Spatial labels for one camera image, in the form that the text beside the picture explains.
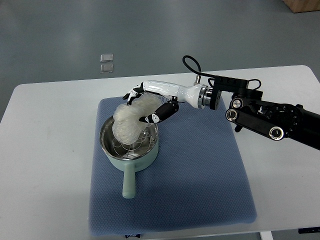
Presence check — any white table leg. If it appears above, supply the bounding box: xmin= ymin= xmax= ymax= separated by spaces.
xmin=259 ymin=231 xmax=274 ymax=240

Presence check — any blue mat label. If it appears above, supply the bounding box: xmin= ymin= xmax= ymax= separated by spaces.
xmin=124 ymin=234 xmax=141 ymax=239

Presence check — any black table control panel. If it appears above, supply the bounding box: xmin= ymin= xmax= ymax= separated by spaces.
xmin=298 ymin=227 xmax=320 ymax=234

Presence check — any wire steaming rack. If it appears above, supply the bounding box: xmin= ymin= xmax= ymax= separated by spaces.
xmin=112 ymin=131 xmax=154 ymax=159

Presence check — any upper floor metal plate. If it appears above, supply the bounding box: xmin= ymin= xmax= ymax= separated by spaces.
xmin=100 ymin=53 xmax=114 ymax=63

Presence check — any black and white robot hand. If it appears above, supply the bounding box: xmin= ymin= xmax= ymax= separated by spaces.
xmin=123 ymin=80 xmax=209 ymax=124

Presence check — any blue quilted mat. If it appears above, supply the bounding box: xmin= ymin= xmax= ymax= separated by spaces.
xmin=88 ymin=102 xmax=257 ymax=236

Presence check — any mint green steel pot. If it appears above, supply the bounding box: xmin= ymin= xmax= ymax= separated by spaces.
xmin=99 ymin=116 xmax=159 ymax=199

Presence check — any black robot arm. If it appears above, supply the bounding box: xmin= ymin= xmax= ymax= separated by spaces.
xmin=203 ymin=74 xmax=320 ymax=149

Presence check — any white vermicelli bundle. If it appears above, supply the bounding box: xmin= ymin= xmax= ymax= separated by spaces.
xmin=112 ymin=93 xmax=163 ymax=145

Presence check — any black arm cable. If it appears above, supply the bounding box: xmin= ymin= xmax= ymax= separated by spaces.
xmin=182 ymin=55 xmax=262 ymax=91

